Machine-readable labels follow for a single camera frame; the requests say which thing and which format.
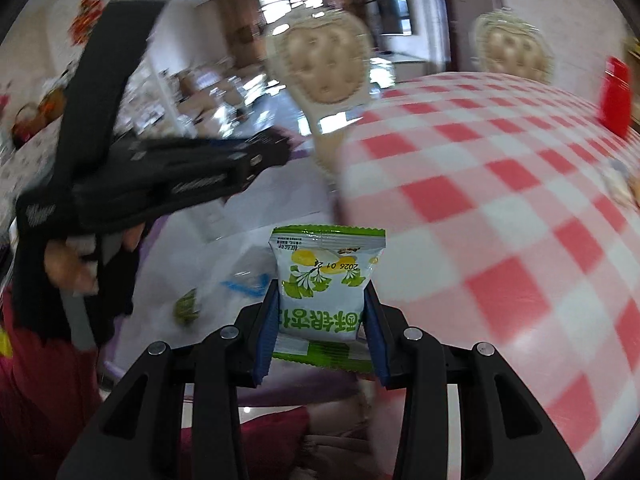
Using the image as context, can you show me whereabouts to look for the wall television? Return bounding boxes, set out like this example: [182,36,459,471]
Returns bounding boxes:
[375,0,412,36]

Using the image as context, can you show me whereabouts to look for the green white snack packet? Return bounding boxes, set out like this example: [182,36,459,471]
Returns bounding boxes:
[269,224,386,374]

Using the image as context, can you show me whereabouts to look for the person's left hand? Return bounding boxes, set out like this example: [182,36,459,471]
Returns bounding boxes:
[43,223,147,295]

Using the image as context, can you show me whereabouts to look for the red checkered tablecloth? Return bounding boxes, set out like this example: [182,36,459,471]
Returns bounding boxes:
[339,73,639,479]

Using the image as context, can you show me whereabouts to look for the beige tufted chair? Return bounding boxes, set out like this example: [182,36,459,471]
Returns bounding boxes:
[265,6,373,178]
[472,8,554,84]

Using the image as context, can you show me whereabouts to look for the red thermos jug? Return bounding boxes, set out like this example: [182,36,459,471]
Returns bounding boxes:
[597,56,632,139]

